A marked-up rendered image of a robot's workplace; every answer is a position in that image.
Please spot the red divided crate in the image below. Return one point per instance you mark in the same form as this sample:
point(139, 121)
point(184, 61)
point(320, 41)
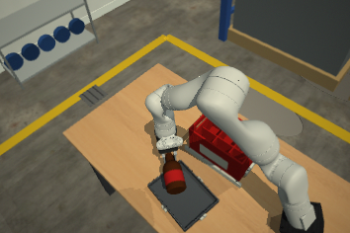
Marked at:
point(212, 143)

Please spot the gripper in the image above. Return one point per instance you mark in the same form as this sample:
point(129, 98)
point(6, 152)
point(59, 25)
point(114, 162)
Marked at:
point(167, 139)

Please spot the dark brown bottle with red label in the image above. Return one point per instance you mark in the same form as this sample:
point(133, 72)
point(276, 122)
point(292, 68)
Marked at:
point(173, 175)

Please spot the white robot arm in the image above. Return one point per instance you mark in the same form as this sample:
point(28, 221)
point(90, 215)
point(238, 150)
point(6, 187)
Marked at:
point(219, 95)

